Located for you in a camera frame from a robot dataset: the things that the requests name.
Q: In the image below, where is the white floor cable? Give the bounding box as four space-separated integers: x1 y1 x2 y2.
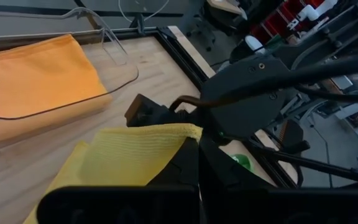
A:
118 0 170 22

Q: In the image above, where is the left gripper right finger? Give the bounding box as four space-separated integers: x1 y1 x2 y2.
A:
199 136 358 224

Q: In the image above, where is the clear plastic bin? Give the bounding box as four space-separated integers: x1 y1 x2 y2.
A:
0 6 140 123

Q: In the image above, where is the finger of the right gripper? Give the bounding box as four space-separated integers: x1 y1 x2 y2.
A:
124 93 198 128

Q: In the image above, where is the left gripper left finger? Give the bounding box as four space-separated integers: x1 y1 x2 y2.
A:
37 136 201 224

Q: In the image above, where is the dark green microfiber towel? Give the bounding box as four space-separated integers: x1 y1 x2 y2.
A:
229 153 256 174

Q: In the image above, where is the shelf with red bins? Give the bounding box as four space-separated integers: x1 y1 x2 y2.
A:
249 0 326 43

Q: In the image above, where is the yellow microfiber towel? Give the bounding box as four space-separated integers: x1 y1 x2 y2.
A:
22 123 204 224

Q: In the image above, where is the orange microfiber towel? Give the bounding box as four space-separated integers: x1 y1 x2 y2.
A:
0 33 114 144

